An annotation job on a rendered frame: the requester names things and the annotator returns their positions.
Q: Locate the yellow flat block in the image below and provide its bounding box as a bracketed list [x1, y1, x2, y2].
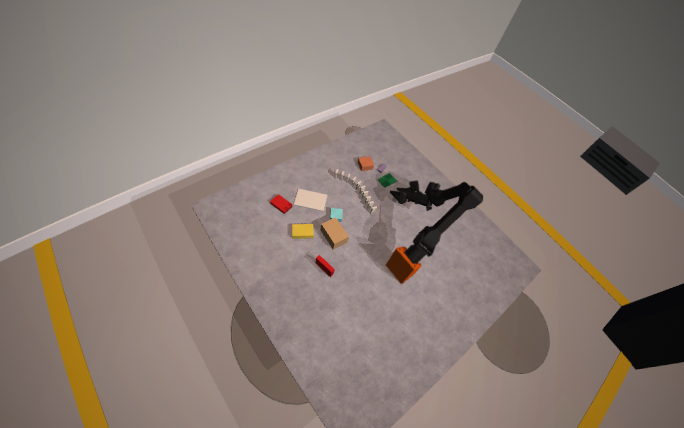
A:
[292, 224, 314, 239]

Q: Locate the teal rectangular block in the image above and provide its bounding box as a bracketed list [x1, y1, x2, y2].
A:
[330, 208, 343, 222]

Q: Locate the green flat slab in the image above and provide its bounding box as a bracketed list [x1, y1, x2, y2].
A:
[377, 173, 397, 188]

